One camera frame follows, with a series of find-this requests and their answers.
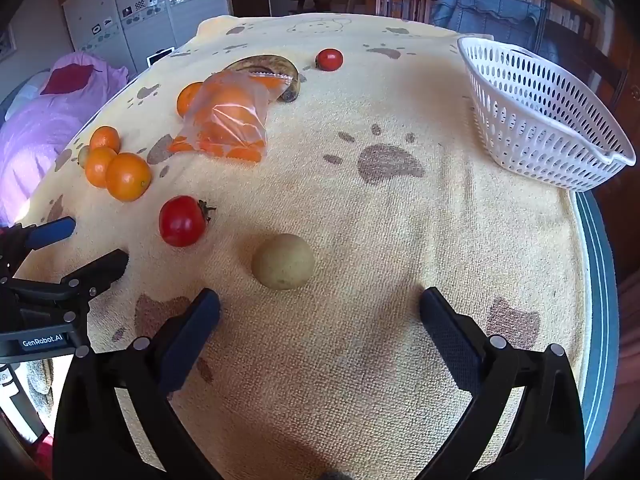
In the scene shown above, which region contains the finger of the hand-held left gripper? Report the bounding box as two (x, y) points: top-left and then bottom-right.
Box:
(12, 249), (130, 321)
(0, 216), (77, 273)

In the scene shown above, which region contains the blue striped mattress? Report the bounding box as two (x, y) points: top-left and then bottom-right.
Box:
(570, 190), (621, 466)

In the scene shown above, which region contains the grey sliding door wardrobe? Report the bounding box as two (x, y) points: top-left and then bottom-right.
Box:
(62, 0), (233, 78)

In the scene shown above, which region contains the small orange mandarin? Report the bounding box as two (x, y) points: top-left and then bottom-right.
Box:
(85, 146), (118, 189)
(90, 126), (122, 153)

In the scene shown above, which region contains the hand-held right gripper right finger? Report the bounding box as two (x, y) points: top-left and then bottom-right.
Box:
(419, 287), (586, 480)

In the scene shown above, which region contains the plastic bag of oranges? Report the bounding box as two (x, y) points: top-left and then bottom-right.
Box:
(168, 71), (296, 163)

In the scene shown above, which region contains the white plastic basket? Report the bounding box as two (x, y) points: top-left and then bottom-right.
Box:
(457, 36), (637, 193)

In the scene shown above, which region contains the spotted ripe banana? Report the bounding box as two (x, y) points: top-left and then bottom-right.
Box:
(223, 54), (301, 103)

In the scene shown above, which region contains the red cloth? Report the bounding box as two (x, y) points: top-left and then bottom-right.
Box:
(40, 64), (96, 96)

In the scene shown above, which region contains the small red tomato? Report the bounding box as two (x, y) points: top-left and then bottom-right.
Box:
(315, 48), (344, 72)

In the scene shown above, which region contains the pink quilt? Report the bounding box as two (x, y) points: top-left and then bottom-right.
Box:
(0, 52), (130, 226)

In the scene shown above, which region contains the mandarin with dark spots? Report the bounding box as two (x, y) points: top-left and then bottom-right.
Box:
(176, 82), (206, 117)

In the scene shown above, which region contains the large red tomato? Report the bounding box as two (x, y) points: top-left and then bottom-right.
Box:
(159, 196), (217, 248)

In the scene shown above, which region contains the dark wooden chair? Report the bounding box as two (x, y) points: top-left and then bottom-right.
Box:
(542, 5), (631, 111)

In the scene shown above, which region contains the round yellow pear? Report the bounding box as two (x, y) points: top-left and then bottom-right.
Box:
(251, 233), (316, 291)

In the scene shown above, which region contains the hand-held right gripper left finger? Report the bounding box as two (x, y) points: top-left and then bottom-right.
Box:
(52, 287), (226, 480)

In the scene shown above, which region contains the yellow paw print blanket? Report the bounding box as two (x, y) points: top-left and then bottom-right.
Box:
(15, 12), (586, 480)

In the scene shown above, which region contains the large smooth orange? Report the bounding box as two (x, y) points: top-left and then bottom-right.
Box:
(105, 152), (152, 203)

